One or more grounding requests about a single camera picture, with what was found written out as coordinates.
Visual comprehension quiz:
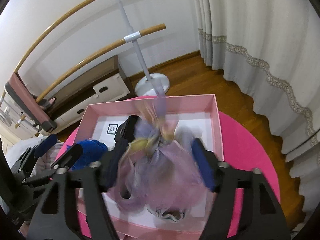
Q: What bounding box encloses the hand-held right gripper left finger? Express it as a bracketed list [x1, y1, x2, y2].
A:
[27, 140, 129, 240]

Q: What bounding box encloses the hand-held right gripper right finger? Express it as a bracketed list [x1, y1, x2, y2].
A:
[191, 137, 292, 240]

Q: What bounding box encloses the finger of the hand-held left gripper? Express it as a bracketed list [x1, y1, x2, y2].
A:
[11, 134, 58, 178]
[22, 144, 84, 186]

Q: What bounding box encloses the blue crochet toy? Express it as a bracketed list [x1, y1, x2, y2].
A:
[67, 140, 108, 171]

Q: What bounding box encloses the black case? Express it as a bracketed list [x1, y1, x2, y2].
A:
[114, 115, 140, 153]

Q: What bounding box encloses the purple organza pouch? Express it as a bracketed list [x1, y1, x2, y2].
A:
[107, 80, 208, 210]

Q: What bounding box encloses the blue printed cloth pouch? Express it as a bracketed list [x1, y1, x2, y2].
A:
[147, 204, 187, 223]

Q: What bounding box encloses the pink cardboard box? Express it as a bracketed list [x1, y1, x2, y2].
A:
[75, 94, 223, 240]

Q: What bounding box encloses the pink striped cloth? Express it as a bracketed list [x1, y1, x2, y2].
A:
[37, 142, 66, 172]

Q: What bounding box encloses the white barre stand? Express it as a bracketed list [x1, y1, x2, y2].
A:
[0, 90, 25, 130]
[104, 0, 170, 97]

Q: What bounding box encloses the pink grey mat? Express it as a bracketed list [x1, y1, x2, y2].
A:
[4, 72, 58, 133]

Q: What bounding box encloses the low brown white cabinet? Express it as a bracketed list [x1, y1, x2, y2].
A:
[37, 55, 137, 130]

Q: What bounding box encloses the white lace-trimmed curtain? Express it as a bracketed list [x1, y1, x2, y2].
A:
[189, 0, 320, 230]

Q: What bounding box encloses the short wooden barre rail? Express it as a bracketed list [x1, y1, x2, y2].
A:
[15, 24, 166, 128]

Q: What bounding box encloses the long wooden barre rail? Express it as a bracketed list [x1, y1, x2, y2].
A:
[0, 0, 150, 99]

